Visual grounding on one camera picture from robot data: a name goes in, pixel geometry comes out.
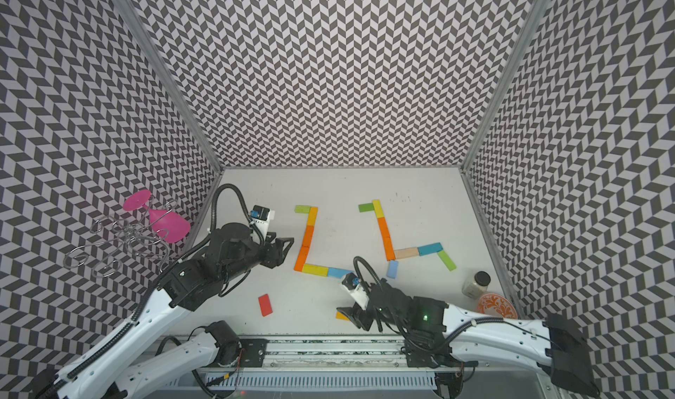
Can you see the yellow-green long block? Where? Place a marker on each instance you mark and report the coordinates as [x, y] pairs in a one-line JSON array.
[[316, 270]]

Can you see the small dark lidded jar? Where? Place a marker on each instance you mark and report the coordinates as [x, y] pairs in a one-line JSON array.
[[476, 285]]

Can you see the natural wood block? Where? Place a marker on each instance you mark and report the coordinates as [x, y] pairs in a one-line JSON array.
[[406, 253]]

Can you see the light blue small block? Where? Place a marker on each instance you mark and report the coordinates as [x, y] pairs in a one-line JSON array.
[[392, 269]]

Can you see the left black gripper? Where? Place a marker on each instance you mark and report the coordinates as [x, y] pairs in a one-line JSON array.
[[275, 255]]

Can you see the red small block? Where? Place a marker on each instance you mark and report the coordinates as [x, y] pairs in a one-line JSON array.
[[265, 305]]

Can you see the silver wire glass rack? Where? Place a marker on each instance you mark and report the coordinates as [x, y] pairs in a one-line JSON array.
[[116, 240]]

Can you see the orange vertical block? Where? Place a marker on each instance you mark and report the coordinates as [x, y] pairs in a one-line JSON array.
[[307, 239]]

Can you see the aluminium mounting rail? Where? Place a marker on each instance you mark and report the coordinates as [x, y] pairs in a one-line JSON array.
[[371, 353]]

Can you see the pink plastic wine glass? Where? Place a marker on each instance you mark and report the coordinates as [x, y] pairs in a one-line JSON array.
[[170, 226]]

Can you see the light green small block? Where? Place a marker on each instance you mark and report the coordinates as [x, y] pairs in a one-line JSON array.
[[303, 209]]

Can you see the teal block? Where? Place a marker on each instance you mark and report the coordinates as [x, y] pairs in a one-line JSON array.
[[430, 249]]

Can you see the orange diagonal block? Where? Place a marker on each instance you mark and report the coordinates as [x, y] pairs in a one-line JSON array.
[[301, 259]]

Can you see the green long block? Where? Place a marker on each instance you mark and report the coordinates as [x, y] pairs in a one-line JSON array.
[[447, 261]]

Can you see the orange patterned bowl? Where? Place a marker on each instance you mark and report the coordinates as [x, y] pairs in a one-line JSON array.
[[496, 305]]

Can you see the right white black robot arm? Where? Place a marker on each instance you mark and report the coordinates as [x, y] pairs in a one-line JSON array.
[[439, 334]]

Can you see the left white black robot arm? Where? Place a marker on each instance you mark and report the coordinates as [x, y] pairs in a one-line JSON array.
[[239, 240]]

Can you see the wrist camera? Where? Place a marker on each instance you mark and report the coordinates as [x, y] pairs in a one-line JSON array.
[[353, 286], [261, 218]]

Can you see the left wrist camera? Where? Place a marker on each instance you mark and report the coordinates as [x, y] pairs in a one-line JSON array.
[[261, 218]]

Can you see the yellow block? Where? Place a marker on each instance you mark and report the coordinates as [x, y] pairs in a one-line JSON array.
[[378, 209]]

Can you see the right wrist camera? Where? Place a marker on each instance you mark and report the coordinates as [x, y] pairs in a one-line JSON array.
[[353, 286]]

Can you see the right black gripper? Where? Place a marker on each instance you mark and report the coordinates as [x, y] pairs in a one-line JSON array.
[[360, 319]]

